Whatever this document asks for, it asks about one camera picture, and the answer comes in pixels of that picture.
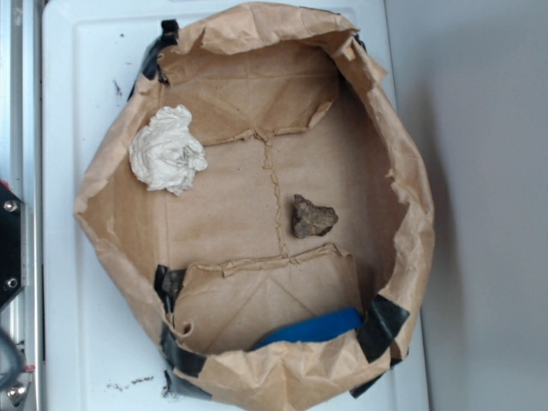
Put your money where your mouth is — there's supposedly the white plastic tray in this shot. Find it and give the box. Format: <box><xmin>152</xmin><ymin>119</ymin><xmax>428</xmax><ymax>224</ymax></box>
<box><xmin>43</xmin><ymin>1</ymin><xmax>429</xmax><ymax>410</ymax></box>

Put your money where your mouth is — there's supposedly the crumpled white paper ball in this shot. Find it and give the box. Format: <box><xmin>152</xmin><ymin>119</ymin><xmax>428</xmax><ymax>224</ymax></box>
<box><xmin>128</xmin><ymin>104</ymin><xmax>208</xmax><ymax>196</ymax></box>

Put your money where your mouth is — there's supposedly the aluminium frame rail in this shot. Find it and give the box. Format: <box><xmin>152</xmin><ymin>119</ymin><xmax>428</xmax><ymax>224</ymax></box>
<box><xmin>1</xmin><ymin>1</ymin><xmax>45</xmax><ymax>410</ymax></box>

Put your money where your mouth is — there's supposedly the brown paper bag tray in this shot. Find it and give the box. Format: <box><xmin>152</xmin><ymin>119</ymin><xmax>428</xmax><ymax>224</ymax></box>
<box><xmin>74</xmin><ymin>3</ymin><xmax>435</xmax><ymax>410</ymax></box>

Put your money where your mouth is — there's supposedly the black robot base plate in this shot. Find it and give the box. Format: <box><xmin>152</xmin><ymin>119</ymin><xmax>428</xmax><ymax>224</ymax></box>
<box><xmin>1</xmin><ymin>180</ymin><xmax>27</xmax><ymax>311</ymax></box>

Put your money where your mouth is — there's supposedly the brown grey rock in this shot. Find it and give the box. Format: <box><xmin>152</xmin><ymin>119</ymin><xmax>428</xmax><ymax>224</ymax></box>
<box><xmin>291</xmin><ymin>194</ymin><xmax>339</xmax><ymax>239</ymax></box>

